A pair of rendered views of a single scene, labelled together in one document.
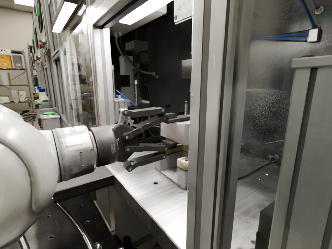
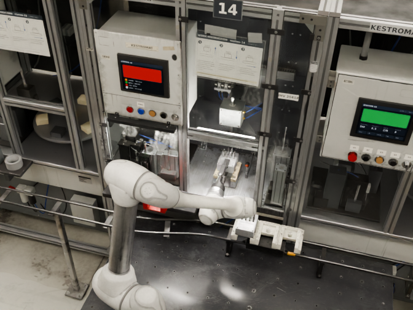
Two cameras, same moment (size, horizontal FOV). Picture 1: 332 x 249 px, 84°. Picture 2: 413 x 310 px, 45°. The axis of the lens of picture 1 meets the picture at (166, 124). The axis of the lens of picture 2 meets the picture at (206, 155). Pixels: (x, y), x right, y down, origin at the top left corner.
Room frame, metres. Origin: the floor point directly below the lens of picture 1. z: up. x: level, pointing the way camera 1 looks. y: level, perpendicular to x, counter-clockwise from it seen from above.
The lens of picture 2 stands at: (-1.08, 1.38, 2.85)
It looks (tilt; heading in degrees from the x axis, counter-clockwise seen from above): 40 degrees down; 320
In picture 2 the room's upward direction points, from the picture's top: 1 degrees clockwise
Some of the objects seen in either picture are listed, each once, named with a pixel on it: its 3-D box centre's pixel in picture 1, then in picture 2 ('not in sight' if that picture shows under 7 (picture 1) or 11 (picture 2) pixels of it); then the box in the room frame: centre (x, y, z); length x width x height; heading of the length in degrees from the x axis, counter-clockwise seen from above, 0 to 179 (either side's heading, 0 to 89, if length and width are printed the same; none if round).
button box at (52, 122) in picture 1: (54, 129); not in sight; (0.70, 0.43, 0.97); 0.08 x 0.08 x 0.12; 35
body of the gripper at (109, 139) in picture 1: (115, 143); (219, 186); (0.36, 0.10, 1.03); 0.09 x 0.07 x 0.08; 125
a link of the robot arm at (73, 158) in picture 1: (75, 151); (215, 195); (0.31, 0.16, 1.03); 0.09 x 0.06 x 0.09; 35
